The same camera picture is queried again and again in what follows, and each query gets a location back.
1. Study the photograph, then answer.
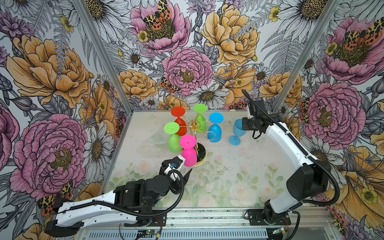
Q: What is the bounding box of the red wine glass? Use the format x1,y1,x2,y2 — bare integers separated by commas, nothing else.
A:
171,107,187,137

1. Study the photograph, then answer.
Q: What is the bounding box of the blue wine glass front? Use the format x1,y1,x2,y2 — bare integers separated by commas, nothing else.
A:
229,119,246,146

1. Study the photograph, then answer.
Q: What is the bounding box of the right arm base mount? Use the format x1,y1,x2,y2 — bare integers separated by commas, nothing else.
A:
243,209,292,226

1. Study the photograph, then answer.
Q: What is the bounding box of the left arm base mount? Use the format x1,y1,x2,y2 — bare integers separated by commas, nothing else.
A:
124,214,167,227

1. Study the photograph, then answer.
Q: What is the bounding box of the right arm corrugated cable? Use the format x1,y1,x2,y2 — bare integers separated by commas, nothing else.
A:
241,89,341,207

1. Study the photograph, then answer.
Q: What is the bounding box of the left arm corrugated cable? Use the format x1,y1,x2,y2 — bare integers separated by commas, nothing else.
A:
59,169,186,218

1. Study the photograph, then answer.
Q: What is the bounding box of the green wine glass rear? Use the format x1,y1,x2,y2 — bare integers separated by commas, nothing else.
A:
193,104,208,134

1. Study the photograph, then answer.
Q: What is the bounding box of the pink wine glass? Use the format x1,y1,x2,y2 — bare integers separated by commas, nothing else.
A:
180,135,197,167

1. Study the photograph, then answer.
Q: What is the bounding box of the green wine glass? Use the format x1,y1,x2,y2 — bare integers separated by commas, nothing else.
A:
193,104,208,134
164,122,183,153

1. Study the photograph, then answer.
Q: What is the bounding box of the aluminium front rail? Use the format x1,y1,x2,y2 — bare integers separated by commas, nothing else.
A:
75,207,343,240

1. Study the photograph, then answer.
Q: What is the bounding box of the green wine glass front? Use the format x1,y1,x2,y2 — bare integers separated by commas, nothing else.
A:
164,122,183,153

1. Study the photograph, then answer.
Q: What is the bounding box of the gold wire glass rack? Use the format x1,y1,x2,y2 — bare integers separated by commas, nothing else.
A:
186,116,208,165

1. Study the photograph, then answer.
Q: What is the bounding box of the small green circuit board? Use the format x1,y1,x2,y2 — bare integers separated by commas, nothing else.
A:
136,230,159,240

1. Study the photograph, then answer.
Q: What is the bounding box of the blue wine glass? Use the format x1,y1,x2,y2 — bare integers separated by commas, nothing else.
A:
229,119,246,146
207,113,224,143

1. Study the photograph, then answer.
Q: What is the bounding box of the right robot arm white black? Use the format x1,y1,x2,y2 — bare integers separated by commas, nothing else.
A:
242,100,340,224

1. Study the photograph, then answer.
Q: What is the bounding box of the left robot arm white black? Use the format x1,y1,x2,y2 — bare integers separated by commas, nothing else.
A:
45,155,190,238

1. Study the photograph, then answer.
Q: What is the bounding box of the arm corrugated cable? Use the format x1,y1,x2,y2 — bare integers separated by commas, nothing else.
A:
59,169,186,218
241,89,341,207

